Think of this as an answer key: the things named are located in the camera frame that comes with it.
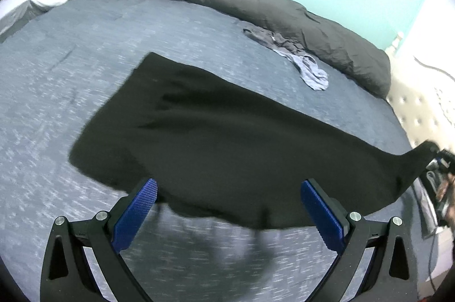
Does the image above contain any grey duvet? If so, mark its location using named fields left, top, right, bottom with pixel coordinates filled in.
left=94, top=0, right=392, bottom=98

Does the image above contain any blue-grey underwear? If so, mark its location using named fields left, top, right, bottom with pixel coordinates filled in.
left=243, top=27, right=329, bottom=91

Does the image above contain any beige tufted headboard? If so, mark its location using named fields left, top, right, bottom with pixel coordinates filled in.
left=386, top=36, right=455, bottom=153

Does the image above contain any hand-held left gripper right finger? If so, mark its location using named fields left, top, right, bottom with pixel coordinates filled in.
left=300, top=179, right=418, bottom=302

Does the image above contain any black sweatshirt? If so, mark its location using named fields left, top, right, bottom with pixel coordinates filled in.
left=69, top=51, right=439, bottom=231

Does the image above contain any person's right hand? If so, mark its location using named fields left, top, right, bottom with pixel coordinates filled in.
left=438, top=173, right=455, bottom=205

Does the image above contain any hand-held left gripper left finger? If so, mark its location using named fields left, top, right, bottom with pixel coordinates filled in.
left=40, top=178, right=159, bottom=302

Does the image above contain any blue patterned bed blanket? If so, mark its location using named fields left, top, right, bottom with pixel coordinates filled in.
left=0, top=0, right=438, bottom=302

